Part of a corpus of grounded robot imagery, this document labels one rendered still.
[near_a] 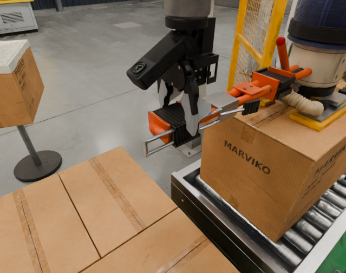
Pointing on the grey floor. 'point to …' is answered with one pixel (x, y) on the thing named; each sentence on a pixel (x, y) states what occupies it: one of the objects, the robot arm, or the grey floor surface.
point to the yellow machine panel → (12, 18)
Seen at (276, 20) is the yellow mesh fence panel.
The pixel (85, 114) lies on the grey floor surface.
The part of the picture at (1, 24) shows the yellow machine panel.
